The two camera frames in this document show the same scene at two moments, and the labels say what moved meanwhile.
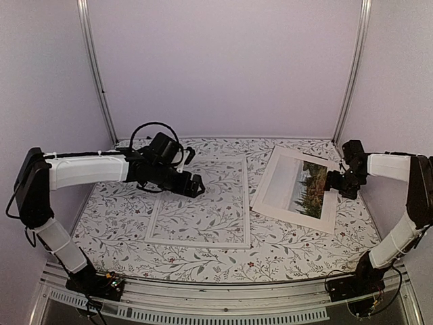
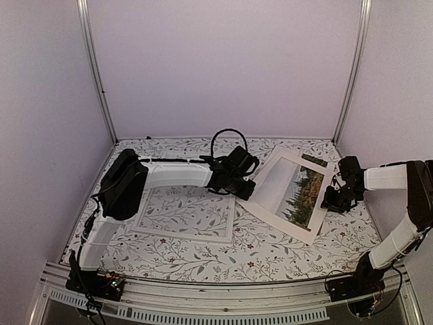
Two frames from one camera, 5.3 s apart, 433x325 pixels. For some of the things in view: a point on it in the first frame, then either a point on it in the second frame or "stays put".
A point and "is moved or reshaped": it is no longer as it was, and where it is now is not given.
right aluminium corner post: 352,87 stays put
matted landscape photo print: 331,200 -> 263,201
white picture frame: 157,199 -> 195,212
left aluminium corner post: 84,15 stays put
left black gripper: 183,188 -> 245,193
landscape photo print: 307,192 is moved or reshaped
